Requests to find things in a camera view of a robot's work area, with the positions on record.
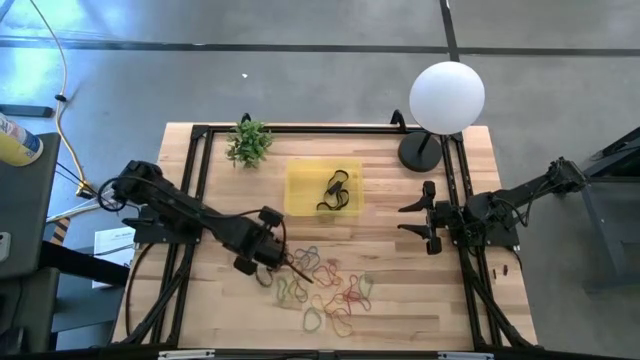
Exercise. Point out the yellow wipes canister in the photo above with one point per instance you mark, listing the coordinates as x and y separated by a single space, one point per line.
17 145

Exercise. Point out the flat black bar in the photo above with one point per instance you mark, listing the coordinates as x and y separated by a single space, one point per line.
25 110

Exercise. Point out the blue rubber band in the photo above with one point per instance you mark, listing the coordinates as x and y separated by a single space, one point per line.
306 250

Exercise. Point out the white paper sheet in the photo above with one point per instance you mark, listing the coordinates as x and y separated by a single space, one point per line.
112 237

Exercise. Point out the black office chair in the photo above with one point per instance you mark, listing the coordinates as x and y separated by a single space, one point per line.
30 300

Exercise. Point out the silver metal bracket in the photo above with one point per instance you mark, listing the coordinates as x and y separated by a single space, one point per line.
187 355
465 356

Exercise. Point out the small green potted plant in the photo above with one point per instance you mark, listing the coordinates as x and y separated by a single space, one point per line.
248 144

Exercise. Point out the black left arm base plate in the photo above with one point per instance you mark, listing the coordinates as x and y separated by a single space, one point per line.
145 236

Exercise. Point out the white globe table lamp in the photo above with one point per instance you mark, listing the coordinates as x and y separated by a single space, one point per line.
446 97

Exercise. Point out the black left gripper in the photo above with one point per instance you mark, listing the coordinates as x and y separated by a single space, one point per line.
255 245

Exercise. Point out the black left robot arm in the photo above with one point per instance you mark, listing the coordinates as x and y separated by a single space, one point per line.
170 202

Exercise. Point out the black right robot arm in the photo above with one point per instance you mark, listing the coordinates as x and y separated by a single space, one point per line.
520 192

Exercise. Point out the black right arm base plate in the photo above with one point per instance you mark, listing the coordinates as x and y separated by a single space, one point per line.
507 241

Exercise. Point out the yellow translucent plastic bin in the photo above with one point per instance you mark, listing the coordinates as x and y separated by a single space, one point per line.
300 187

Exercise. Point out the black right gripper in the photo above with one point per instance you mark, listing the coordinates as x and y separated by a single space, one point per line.
445 220

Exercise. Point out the dark grey metal cart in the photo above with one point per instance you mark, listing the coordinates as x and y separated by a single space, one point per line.
607 235

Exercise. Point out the black aluminium table frame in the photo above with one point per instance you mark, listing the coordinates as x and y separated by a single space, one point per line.
325 129

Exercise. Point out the red rubber band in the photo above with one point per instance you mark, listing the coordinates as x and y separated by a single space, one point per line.
296 287
350 297
320 272

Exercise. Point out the black yellow hazard strip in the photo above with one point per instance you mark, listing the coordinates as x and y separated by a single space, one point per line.
60 231

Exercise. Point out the dark grey side desk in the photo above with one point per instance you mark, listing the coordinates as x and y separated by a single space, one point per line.
25 210

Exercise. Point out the yellow rubber band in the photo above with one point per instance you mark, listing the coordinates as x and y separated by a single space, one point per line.
332 324
320 296

